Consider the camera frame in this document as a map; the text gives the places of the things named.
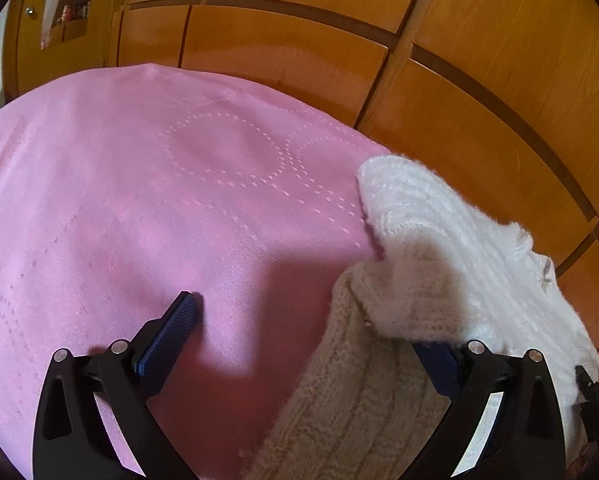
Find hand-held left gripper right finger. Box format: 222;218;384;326
413;339;566;480

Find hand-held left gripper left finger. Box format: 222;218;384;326
32;291;201;480

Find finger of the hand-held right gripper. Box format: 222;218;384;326
575;365;599;403

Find white knit sweater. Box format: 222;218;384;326
247;156;599;480

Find pink bedspread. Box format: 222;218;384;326
0;63;396;480

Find wooden wardrobe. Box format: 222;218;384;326
2;0;599;361

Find shelf niche with small bottles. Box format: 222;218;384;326
40;0;100;50

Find white hanging cloth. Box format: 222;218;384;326
40;0;63;44

